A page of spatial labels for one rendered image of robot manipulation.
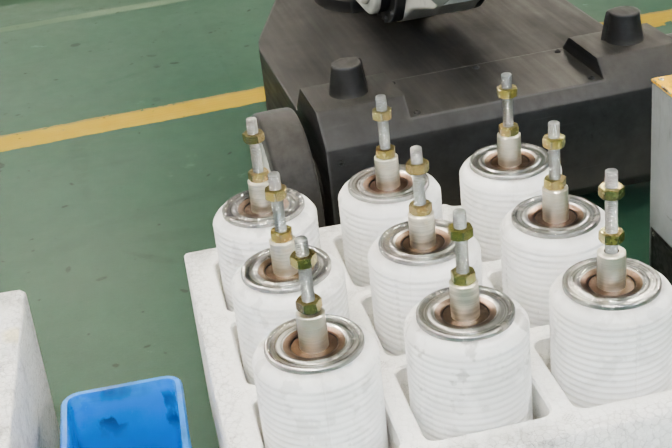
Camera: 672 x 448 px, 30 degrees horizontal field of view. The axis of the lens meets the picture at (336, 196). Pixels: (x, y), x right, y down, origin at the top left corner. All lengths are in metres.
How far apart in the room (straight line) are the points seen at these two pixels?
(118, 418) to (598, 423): 0.45
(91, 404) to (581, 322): 0.46
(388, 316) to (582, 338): 0.18
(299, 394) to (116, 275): 0.72
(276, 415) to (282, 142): 0.55
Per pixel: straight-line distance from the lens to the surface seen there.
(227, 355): 1.08
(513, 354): 0.94
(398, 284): 1.03
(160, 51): 2.34
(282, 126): 1.45
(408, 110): 1.45
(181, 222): 1.70
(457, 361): 0.93
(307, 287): 0.91
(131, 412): 1.19
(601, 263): 0.98
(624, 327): 0.96
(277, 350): 0.94
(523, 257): 1.07
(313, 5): 1.94
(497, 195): 1.15
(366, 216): 1.13
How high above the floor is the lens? 0.77
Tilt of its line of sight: 27 degrees down
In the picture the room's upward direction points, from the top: 6 degrees counter-clockwise
